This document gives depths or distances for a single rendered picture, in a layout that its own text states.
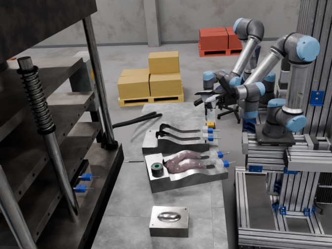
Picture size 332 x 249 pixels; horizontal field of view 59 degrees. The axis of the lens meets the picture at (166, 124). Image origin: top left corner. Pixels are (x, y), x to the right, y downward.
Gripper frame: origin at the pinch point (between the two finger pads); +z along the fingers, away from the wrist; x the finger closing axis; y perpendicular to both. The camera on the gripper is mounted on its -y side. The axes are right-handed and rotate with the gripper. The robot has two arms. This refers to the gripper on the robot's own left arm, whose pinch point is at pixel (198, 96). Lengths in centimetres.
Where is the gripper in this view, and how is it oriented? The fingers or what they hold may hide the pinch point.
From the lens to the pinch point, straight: 147.6
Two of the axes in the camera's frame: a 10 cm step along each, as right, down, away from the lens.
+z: -9.6, 2.0, -2.0
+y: 1.1, 9.2, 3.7
